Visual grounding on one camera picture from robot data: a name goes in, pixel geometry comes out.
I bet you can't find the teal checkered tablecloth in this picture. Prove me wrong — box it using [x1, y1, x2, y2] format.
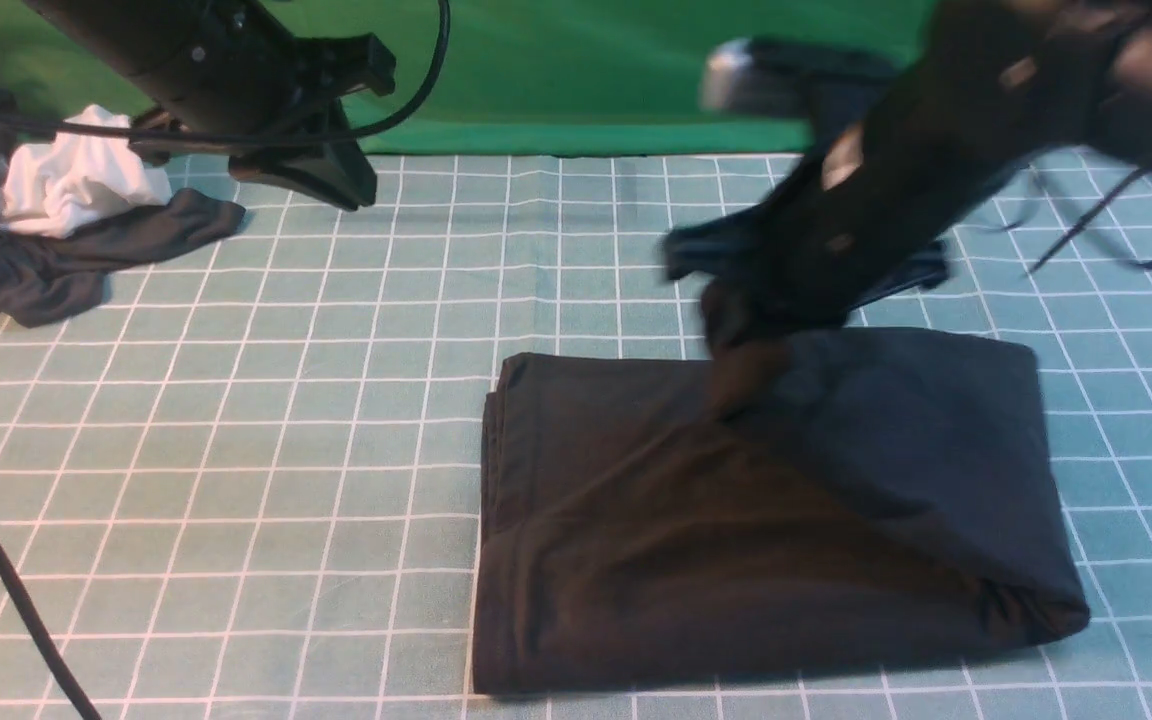
[0, 152, 1152, 719]

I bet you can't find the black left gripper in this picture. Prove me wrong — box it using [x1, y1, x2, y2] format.
[29, 1, 397, 211]

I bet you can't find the crumpled dark gray garment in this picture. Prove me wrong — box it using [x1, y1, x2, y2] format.
[0, 126, 247, 328]

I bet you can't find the crumpled white cloth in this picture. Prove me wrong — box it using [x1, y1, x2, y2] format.
[0, 132, 173, 238]

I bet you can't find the dark gray long-sleeve shirt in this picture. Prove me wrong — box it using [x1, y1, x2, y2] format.
[471, 327, 1091, 696]

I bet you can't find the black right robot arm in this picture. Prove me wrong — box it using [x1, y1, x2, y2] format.
[660, 1, 1152, 348]

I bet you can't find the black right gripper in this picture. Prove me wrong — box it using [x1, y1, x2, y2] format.
[664, 1, 1137, 351]

